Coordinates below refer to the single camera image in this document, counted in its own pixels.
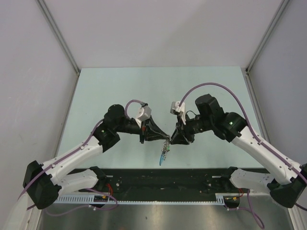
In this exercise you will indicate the small split rings bunch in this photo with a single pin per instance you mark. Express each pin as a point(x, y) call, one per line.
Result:
point(168, 141)

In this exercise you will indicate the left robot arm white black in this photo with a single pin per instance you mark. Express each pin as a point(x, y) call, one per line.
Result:
point(45, 182)

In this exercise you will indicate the right aluminium frame post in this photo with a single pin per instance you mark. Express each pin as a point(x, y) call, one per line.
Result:
point(268, 33)

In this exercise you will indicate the aluminium frame post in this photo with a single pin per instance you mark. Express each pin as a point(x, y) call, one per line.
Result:
point(268, 33)
point(42, 5)

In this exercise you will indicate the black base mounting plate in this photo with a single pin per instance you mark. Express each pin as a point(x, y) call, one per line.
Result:
point(169, 185)

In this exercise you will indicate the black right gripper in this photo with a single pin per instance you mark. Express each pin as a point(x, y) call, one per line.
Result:
point(179, 136)

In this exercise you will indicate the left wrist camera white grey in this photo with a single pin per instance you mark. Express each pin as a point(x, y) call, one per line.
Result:
point(143, 114)

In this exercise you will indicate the left aluminium frame post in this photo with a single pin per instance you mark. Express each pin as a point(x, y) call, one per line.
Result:
point(42, 5)

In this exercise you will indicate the large metal keyring blue handle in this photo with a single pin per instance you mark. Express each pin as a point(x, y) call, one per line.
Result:
point(164, 152)

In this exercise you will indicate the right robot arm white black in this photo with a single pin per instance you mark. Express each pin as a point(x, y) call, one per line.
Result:
point(285, 180)

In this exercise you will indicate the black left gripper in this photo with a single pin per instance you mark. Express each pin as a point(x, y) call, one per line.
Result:
point(145, 134)

